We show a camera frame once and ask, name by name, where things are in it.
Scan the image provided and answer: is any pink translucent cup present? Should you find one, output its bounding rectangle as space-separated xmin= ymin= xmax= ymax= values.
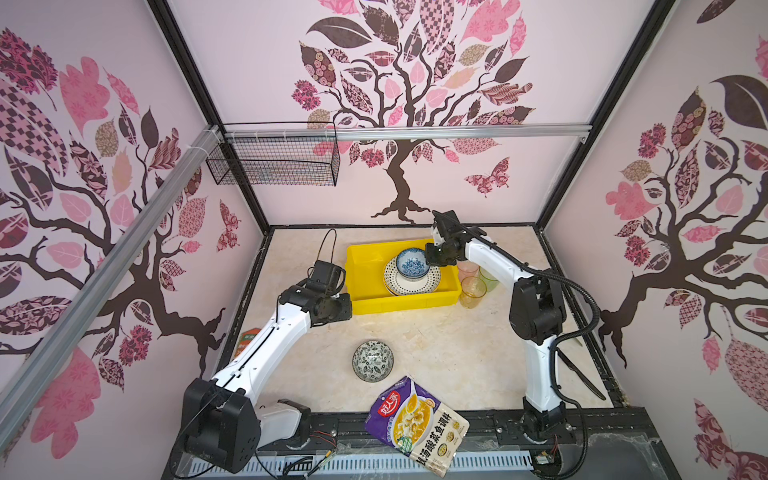
xmin=457 ymin=261 xmax=480 ymax=283

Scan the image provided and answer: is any purple seasoning packet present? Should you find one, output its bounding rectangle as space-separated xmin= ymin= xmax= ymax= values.
xmin=364 ymin=376 xmax=470 ymax=478

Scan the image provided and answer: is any yellow translucent cup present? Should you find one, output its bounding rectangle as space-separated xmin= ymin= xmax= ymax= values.
xmin=459 ymin=277 xmax=487 ymax=309

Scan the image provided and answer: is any green translucent cup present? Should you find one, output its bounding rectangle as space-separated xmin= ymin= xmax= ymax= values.
xmin=478 ymin=267 xmax=499 ymax=293

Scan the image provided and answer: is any green patterned bowl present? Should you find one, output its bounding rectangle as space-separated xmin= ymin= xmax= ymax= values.
xmin=352 ymin=340 xmax=394 ymax=383

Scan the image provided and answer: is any yellow plastic bin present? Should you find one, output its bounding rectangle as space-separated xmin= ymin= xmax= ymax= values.
xmin=345 ymin=239 xmax=461 ymax=315

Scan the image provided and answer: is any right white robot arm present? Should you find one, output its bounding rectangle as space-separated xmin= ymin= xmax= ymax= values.
xmin=425 ymin=211 xmax=566 ymax=443

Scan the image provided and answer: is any aluminium rail left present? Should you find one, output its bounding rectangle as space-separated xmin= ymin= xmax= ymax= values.
xmin=1 ymin=125 xmax=221 ymax=447

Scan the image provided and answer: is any white vent grille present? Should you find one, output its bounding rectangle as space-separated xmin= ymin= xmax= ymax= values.
xmin=183 ymin=451 xmax=533 ymax=479

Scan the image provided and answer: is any yellow dotted plate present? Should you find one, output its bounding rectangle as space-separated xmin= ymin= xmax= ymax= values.
xmin=384 ymin=258 xmax=442 ymax=296

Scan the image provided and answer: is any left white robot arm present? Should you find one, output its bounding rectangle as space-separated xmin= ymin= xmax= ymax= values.
xmin=175 ymin=260 xmax=353 ymax=473

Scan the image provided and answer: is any aluminium rail back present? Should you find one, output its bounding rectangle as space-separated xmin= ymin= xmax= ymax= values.
xmin=225 ymin=123 xmax=592 ymax=141

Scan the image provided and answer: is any blue floral bowl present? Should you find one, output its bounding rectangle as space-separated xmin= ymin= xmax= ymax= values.
xmin=395 ymin=248 xmax=430 ymax=280

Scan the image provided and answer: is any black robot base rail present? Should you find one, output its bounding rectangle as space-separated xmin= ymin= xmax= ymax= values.
xmin=161 ymin=407 xmax=679 ymax=480

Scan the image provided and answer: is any black wire basket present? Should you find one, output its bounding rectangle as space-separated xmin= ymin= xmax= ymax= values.
xmin=206 ymin=120 xmax=341 ymax=187

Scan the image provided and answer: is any aluminium rail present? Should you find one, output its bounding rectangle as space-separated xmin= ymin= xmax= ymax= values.
xmin=1 ymin=125 xmax=221 ymax=447
xmin=225 ymin=123 xmax=592 ymax=141

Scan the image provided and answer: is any green food packet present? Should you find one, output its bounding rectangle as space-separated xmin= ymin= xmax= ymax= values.
xmin=236 ymin=328 xmax=261 ymax=355

